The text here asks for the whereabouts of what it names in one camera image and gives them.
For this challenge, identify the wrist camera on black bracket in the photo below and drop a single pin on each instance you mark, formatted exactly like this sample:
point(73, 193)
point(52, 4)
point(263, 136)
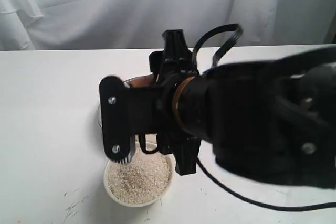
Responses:
point(127, 112)

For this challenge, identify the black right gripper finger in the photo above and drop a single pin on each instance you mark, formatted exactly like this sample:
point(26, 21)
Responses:
point(175, 58)

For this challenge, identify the rice in white bowl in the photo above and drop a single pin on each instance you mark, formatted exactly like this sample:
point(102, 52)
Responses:
point(137, 179)

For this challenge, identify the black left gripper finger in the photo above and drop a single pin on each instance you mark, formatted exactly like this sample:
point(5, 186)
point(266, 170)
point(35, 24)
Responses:
point(183, 147)

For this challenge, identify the white ceramic bowl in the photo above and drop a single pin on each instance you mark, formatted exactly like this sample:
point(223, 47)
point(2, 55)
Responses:
point(111, 191)

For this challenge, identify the white backdrop cloth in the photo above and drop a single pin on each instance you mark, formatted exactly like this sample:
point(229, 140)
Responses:
point(121, 24)

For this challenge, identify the round steel tray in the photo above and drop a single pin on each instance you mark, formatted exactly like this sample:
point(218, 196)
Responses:
point(99, 119)

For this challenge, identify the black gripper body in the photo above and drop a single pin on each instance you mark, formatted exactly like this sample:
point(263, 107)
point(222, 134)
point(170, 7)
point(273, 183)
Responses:
point(268, 121)

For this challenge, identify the brown wooden cup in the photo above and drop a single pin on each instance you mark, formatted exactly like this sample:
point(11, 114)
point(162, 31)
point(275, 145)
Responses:
point(142, 81)

